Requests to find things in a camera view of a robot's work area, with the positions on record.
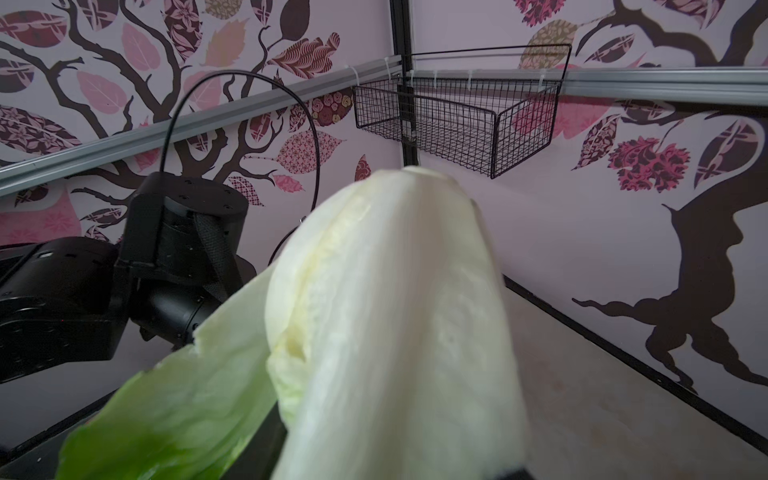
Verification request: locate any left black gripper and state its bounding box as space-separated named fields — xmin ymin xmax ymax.
xmin=128 ymin=257 xmax=228 ymax=348

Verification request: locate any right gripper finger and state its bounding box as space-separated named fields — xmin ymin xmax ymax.
xmin=222 ymin=404 xmax=288 ymax=480

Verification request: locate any green toy lettuce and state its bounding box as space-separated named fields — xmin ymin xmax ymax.
xmin=56 ymin=167 xmax=527 ymax=479

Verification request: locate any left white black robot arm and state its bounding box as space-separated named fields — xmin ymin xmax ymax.
xmin=1 ymin=237 xmax=222 ymax=382

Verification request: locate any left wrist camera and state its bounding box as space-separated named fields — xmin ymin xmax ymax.
xmin=117 ymin=172 xmax=249 ymax=286

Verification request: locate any black wire wall basket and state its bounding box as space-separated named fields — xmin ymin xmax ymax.
xmin=353 ymin=43 xmax=572 ymax=179

